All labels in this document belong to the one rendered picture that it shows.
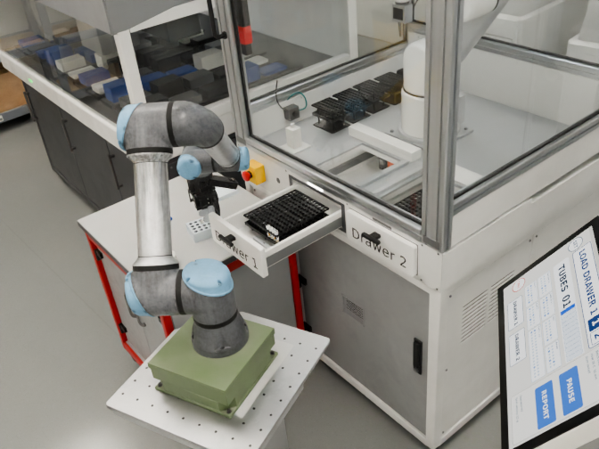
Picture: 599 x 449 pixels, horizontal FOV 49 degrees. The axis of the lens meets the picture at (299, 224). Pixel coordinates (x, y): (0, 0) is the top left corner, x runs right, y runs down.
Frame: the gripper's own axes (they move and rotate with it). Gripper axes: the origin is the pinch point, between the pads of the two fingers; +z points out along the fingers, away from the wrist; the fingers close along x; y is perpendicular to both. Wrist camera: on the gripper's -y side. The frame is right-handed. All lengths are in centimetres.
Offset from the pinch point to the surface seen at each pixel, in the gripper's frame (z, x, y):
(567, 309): -30, 120, -36
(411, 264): -5, 64, -37
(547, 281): -27, 108, -42
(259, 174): -7.0, -9.3, -22.0
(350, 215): -11, 39, -32
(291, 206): -8.6, 19.7, -20.6
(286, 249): -5.1, 36.2, -9.8
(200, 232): 1.7, 1.2, 7.2
